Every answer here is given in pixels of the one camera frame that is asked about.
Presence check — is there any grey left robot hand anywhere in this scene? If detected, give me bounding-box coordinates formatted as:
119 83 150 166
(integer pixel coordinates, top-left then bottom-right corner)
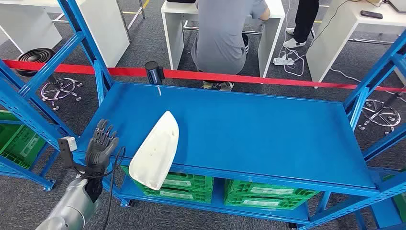
85 119 119 178

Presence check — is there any white curved plastic part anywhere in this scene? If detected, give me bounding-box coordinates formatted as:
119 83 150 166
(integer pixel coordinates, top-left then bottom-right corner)
128 111 180 191

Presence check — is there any black stool chrome base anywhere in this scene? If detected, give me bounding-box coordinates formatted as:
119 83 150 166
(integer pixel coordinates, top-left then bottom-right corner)
358 92 406 136
15 48 84 112

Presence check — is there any white desk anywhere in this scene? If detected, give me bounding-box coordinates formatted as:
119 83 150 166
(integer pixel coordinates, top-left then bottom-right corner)
160 0 286 79
0 0 131 68
306 0 406 87

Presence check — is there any red barrier belt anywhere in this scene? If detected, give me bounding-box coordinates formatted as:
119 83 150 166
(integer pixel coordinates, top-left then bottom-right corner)
0 59 406 93

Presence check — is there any seated person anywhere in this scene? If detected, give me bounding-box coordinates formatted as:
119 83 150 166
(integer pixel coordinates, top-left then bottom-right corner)
191 0 271 92

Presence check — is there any white power strip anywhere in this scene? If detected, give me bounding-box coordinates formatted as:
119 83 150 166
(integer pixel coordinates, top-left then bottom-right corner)
272 54 294 66

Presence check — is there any standing person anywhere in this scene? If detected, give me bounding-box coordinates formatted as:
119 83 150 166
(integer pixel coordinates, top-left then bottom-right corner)
283 0 320 49

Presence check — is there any black phone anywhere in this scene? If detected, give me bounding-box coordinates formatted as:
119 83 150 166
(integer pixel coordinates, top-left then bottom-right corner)
360 10 384 19

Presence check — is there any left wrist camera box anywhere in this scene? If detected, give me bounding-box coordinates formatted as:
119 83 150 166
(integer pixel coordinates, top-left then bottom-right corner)
58 136 78 169

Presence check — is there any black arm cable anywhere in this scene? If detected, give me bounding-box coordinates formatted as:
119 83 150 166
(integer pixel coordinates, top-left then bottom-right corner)
71 146 126 230

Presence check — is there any black belt post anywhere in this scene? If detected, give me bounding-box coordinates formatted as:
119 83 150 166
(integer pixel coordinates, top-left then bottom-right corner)
144 61 165 85

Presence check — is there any white power cable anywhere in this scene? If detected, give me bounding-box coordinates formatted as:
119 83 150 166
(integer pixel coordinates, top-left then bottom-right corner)
279 0 306 78

